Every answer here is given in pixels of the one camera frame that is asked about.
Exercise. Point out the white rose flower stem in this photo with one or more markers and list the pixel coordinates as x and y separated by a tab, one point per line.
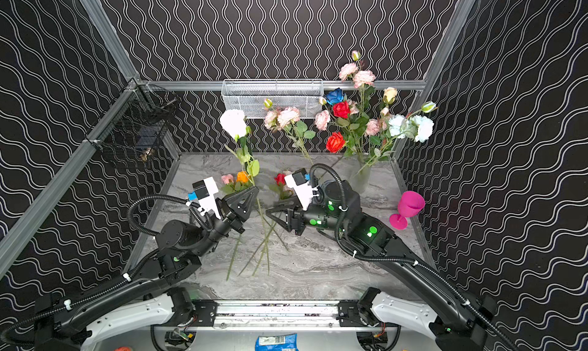
234	123

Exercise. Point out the pink peony flower stem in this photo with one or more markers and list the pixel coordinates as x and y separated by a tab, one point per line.
363	79

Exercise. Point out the black wire basket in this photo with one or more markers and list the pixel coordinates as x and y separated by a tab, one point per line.
134	139

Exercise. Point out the red pink rose stem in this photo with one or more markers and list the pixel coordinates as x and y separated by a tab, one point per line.
277	186

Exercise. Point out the blue rose flower stem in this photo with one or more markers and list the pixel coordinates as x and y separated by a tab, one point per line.
335	96

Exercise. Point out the white peony flower stem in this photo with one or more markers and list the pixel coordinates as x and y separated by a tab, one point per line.
416	126

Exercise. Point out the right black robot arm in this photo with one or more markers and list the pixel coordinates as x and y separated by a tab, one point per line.
453	319

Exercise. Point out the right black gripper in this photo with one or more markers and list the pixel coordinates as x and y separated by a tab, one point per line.
294	219

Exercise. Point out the magenta plastic goblet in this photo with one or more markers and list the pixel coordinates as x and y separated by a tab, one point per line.
410	204

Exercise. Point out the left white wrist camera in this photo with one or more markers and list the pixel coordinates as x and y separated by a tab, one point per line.
203	196

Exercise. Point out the blue snack packet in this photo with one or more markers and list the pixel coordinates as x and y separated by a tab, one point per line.
277	343

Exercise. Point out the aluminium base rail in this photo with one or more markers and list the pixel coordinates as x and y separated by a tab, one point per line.
242	315

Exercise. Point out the white wire mesh basket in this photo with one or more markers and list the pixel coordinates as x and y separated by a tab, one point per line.
249	95

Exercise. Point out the orange yellow rose stem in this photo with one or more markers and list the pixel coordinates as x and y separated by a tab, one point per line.
234	184

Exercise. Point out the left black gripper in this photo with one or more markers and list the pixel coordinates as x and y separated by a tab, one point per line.
227	211

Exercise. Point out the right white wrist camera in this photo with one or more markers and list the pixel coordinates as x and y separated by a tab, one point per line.
299	181

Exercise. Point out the cream rose flower stem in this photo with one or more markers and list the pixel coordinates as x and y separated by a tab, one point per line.
389	95

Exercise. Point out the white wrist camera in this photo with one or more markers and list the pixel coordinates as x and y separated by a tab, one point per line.
299	181
203	196

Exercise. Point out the frosted clear glass vase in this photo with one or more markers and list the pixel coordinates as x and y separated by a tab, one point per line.
360	175

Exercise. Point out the pink double flower stem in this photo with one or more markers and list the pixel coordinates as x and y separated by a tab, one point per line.
322	118

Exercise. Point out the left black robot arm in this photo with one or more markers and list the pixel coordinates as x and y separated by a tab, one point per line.
67	322

